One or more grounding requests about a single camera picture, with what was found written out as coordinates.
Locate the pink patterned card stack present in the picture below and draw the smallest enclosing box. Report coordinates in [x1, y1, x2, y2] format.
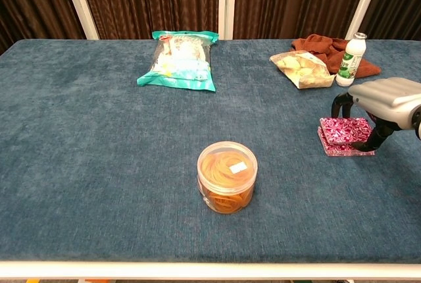
[317, 126, 376, 158]
[319, 116, 375, 146]

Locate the blue fabric table cover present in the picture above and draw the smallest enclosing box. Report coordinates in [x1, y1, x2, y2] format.
[0, 38, 421, 264]

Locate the white partition post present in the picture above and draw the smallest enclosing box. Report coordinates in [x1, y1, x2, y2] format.
[344, 0, 385, 40]
[59, 0, 100, 40]
[218, 0, 237, 40]

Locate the white bottle green label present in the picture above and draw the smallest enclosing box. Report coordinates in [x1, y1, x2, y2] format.
[335, 32, 368, 88]

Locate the teal snack bag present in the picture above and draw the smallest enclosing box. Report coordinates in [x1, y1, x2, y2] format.
[136, 30, 220, 92]

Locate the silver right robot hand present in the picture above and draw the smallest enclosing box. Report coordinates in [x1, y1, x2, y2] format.
[331, 78, 421, 152]

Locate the white table frame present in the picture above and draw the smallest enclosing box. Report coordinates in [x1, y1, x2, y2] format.
[0, 259, 421, 280]

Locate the brown cloth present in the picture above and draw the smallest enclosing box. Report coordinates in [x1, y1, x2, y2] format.
[291, 34, 382, 80]

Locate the brown pleated curtain panel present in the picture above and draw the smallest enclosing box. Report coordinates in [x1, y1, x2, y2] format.
[233, 0, 374, 40]
[360, 0, 421, 42]
[0, 0, 87, 55]
[75, 0, 220, 40]

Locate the clear jar of rubber bands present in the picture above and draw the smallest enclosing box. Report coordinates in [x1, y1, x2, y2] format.
[196, 141, 259, 215]

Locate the clear bag of chips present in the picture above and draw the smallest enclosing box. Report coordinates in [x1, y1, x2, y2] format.
[269, 49, 335, 90]

